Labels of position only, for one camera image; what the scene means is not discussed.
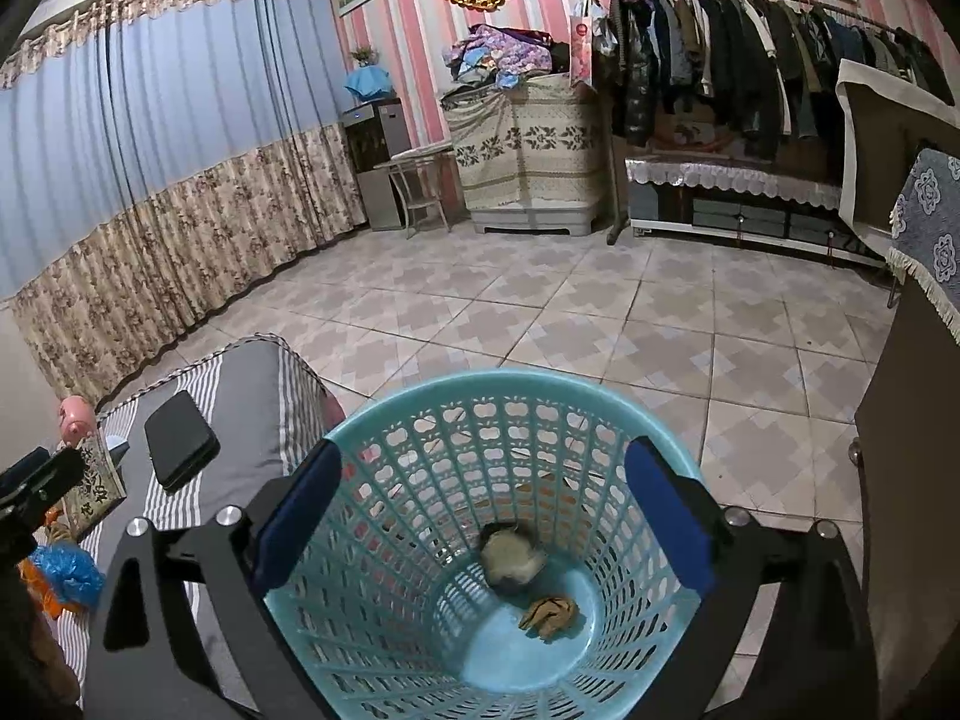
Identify brown cloth with cream border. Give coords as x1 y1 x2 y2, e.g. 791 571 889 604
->
835 58 960 256

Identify metal clothes rack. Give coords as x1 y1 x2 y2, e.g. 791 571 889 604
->
577 0 931 245

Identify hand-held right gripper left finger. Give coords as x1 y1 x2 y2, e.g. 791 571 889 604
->
82 439 346 720

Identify blue and floral curtain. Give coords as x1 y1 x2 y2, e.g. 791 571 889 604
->
0 0 368 406

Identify pile of colourful bedding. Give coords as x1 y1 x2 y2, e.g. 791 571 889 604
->
442 24 575 91

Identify row of hanging clothes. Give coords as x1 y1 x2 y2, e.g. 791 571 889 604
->
592 0 957 162

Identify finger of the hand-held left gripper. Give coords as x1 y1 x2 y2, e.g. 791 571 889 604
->
0 448 86 522

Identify grey striped bed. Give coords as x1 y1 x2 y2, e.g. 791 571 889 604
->
45 334 350 720

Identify grey paper wad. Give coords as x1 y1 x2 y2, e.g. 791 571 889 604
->
480 521 552 590

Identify pink hanging bag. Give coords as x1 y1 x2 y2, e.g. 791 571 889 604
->
570 0 601 89

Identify blue plastic bag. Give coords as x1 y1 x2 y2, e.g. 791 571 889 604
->
30 544 106 612

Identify cabinet with patterned cloth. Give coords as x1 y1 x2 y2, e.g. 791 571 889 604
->
439 75 608 239

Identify low cabinet with lace cloth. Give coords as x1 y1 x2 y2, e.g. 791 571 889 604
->
626 154 893 267

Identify black phone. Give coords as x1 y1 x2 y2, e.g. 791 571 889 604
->
144 390 220 492

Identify cloths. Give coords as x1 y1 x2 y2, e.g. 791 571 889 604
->
60 431 128 541

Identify blue floral fringed cloth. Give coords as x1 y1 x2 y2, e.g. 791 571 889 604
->
885 146 960 346

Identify brown striped wrapper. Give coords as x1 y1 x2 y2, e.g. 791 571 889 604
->
519 594 580 642

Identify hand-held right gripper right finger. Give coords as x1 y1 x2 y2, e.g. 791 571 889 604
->
624 436 882 720

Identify pink piggy bank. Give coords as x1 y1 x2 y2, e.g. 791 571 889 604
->
60 395 97 455

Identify orange snack packet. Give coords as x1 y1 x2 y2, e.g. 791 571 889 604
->
19 559 61 620

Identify teal plastic mesh basket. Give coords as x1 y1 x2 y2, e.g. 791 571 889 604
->
264 369 710 720

